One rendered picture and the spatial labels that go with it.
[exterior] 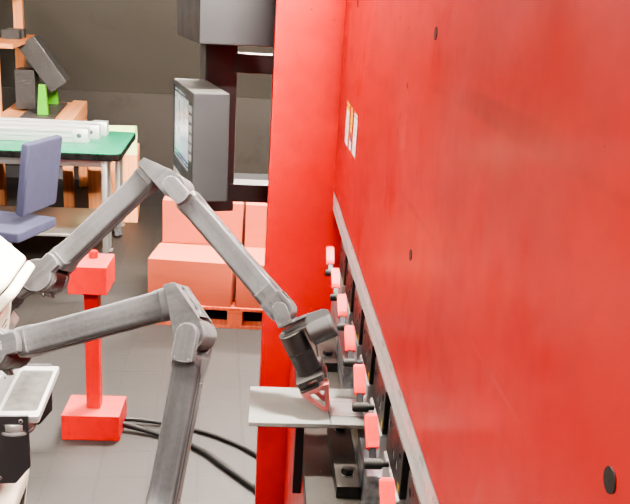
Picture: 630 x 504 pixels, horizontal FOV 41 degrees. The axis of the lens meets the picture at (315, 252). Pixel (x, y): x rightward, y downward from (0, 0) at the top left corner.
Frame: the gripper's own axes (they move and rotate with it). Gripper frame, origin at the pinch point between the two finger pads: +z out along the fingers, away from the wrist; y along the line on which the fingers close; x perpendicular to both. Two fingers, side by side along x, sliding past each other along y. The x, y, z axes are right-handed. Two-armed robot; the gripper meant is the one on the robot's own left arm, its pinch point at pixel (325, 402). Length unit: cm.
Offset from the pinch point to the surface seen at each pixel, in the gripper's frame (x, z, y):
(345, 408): -3.7, 3.3, -0.3
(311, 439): 8.3, 11.4, 7.5
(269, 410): 12.0, -4.6, -2.1
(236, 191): 17, -28, 141
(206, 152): 14, -52, 97
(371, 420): -14, -17, -48
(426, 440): -22, -27, -77
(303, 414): 5.1, -1.1, -3.5
